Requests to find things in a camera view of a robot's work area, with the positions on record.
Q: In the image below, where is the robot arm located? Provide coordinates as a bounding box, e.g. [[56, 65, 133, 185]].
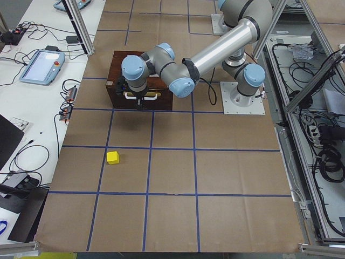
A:
[[121, 1, 273, 105]]

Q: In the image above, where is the teach pendant near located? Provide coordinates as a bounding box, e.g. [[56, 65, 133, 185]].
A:
[[19, 50, 65, 86]]

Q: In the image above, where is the black power adapter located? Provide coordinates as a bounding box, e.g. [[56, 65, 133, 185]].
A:
[[65, 36, 79, 44]]

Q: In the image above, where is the dark wooden drawer box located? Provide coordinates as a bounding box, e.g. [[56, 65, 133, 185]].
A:
[[106, 51, 173, 111]]

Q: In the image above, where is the teach pendant far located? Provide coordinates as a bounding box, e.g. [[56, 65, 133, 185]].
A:
[[53, 0, 94, 12]]

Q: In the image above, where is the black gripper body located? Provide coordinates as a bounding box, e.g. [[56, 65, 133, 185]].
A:
[[128, 86, 148, 100]]

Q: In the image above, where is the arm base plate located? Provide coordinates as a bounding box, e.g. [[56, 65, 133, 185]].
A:
[[211, 14, 229, 36], [220, 81, 265, 115]]

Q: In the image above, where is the yellow block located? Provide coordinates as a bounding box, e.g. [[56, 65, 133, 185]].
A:
[[106, 151, 120, 165]]

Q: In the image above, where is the aluminium frame post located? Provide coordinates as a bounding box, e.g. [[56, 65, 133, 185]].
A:
[[62, 0, 95, 56]]

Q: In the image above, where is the brown paper table cover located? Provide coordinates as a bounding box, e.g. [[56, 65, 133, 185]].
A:
[[36, 1, 304, 253]]

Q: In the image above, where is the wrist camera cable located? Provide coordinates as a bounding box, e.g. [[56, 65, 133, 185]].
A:
[[199, 67, 218, 106]]

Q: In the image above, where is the teach pendant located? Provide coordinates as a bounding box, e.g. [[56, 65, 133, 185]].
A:
[[19, 50, 65, 86], [53, 0, 94, 12]]

